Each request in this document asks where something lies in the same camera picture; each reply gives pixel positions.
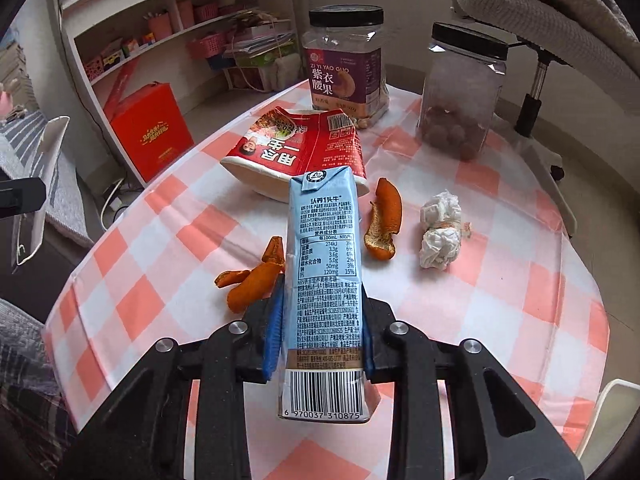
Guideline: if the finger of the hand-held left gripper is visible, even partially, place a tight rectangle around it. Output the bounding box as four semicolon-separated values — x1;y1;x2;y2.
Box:
0;176;47;220

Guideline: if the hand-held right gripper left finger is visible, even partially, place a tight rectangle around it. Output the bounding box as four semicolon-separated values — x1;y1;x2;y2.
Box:
60;285;287;480

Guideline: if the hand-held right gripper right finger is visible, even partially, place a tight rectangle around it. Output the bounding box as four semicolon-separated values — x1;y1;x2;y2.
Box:
361;296;586;480

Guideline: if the blue milk carton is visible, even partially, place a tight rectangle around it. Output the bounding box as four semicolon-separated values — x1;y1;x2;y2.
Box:
277;165;376;423

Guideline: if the white plastic bin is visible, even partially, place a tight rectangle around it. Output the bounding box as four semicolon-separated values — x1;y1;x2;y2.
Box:
575;379;640;471

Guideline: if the thick orange peel piece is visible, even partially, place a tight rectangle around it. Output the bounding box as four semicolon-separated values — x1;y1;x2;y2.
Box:
226;261;285;314

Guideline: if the grey striped bedding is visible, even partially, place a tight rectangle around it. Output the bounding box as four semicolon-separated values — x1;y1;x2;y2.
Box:
0;110;101;251

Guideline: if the flat orange peel strip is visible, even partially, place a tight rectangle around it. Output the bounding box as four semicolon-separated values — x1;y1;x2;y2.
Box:
215;270;252;288

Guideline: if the small upright orange peel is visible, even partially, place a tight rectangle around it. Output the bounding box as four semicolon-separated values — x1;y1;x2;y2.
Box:
261;236;287;264

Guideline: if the white bookshelf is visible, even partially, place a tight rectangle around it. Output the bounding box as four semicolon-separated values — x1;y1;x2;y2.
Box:
50;0;306;191

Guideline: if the orange checkered tablecloth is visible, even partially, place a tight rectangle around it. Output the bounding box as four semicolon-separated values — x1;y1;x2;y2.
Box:
42;77;611;480

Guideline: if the flat red box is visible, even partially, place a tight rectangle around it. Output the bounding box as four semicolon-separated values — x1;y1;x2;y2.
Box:
102;57;143;116

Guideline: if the red gift box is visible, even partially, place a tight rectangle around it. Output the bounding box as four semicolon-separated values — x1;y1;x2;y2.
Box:
110;82;197;186

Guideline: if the large curled orange peel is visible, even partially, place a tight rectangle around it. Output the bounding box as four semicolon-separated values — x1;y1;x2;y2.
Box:
363;177;403;261

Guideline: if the crumpled white tissue paper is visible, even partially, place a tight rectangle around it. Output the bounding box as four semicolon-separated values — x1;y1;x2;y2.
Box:
419;191;463;270

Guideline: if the crushed red noodle cup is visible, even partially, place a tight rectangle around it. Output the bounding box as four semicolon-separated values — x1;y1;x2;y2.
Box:
220;106;371;203

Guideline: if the person's plaid pants leg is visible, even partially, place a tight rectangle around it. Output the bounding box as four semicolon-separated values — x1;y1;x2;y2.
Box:
0;299;77;463

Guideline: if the pink basket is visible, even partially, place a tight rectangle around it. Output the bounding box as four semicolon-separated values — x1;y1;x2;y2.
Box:
187;33;227;61

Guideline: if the cashew jar with purple label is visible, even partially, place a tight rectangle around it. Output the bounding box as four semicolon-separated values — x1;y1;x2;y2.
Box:
301;5;391;131

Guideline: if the clear jar of brown nuts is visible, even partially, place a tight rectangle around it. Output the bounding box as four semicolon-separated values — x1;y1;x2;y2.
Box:
416;22;510;161

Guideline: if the stack of papers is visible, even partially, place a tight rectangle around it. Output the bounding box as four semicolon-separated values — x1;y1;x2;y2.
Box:
222;7;296;68

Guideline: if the grey mesh office chair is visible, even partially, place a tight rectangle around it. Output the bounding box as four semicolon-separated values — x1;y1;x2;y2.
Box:
435;0;640;236

